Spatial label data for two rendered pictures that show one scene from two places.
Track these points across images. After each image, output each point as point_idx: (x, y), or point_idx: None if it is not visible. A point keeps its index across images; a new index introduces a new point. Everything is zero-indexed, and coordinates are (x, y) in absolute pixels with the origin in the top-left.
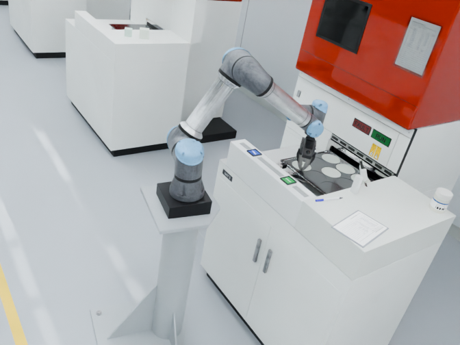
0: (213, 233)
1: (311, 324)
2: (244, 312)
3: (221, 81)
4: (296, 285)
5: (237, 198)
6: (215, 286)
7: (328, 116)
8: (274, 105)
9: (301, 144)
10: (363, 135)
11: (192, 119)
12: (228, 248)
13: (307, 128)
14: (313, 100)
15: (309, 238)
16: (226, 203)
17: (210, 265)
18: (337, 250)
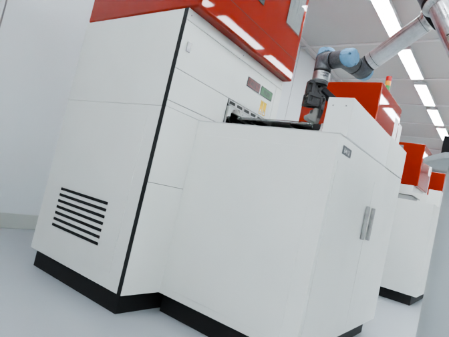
0: (321, 267)
1: (384, 244)
2: (345, 323)
3: None
4: (381, 222)
5: (354, 176)
6: None
7: (224, 77)
8: (414, 41)
9: (324, 97)
10: (254, 93)
11: None
12: (337, 263)
13: (372, 71)
14: (331, 47)
15: (390, 168)
16: (343, 195)
17: (311, 330)
18: (399, 163)
